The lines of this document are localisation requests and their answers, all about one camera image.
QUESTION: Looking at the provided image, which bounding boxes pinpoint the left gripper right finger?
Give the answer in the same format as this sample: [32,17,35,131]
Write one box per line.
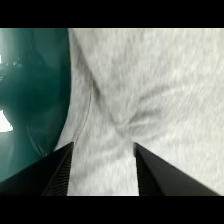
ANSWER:
[133,142,221,197]

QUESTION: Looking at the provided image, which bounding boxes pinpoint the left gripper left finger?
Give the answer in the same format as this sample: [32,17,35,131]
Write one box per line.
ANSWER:
[0,141,75,197]

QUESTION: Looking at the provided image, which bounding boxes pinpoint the grey garment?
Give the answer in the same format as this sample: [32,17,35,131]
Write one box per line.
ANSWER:
[54,27,224,197]

